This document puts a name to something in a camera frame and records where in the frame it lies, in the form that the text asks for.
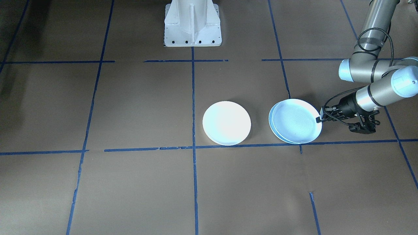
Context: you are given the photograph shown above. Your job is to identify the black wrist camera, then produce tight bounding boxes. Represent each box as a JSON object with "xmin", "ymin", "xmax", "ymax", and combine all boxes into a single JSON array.
[{"xmin": 349, "ymin": 110, "xmax": 381, "ymax": 135}]

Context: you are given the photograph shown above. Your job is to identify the white plate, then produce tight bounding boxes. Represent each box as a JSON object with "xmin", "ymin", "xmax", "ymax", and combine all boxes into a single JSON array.
[{"xmin": 202, "ymin": 101, "xmax": 252, "ymax": 146}]

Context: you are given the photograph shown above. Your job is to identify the light blue plate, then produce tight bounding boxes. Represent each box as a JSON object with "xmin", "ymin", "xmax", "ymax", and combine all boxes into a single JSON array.
[
  {"xmin": 272, "ymin": 99, "xmax": 323, "ymax": 145},
  {"xmin": 268, "ymin": 102, "xmax": 294, "ymax": 144}
]

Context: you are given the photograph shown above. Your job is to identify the white pedestal column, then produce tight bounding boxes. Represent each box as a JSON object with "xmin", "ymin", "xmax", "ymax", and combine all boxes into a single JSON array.
[{"xmin": 163, "ymin": 0, "xmax": 222, "ymax": 47}]

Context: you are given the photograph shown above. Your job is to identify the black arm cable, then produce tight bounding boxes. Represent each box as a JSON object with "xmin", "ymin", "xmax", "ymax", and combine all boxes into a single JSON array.
[{"xmin": 322, "ymin": 27, "xmax": 395, "ymax": 126}]

